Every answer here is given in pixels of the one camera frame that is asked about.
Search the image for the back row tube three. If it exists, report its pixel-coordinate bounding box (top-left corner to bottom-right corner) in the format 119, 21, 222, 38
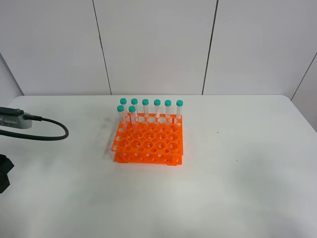
142, 99, 149, 119

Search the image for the black left camera cable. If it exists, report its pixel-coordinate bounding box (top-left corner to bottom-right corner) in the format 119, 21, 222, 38
0, 115, 69, 141

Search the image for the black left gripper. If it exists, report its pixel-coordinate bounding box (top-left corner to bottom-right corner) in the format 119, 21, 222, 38
0, 154, 14, 193

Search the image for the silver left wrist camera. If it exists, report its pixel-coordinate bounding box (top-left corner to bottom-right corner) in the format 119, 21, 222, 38
0, 107, 32, 129

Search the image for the back row tube one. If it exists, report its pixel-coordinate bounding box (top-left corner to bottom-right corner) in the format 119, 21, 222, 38
120, 98, 130, 121

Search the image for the back row tube six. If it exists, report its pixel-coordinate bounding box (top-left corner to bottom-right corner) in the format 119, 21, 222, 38
176, 100, 183, 119

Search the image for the clear handled test tube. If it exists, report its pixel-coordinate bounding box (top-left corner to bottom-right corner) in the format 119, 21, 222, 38
128, 106, 138, 131

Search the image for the back row tube four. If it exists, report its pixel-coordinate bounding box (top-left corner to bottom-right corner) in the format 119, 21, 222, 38
154, 99, 161, 118

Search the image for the front-left rack test tube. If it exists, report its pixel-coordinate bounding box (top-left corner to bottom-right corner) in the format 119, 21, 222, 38
117, 105, 127, 130

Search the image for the back row tube two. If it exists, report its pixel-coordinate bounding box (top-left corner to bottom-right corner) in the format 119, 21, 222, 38
131, 98, 139, 116

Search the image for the orange test tube rack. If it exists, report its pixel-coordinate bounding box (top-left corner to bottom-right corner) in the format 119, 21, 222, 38
111, 113, 184, 166

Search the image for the back row tube five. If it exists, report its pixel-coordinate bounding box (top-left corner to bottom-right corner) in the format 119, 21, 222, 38
164, 100, 171, 119

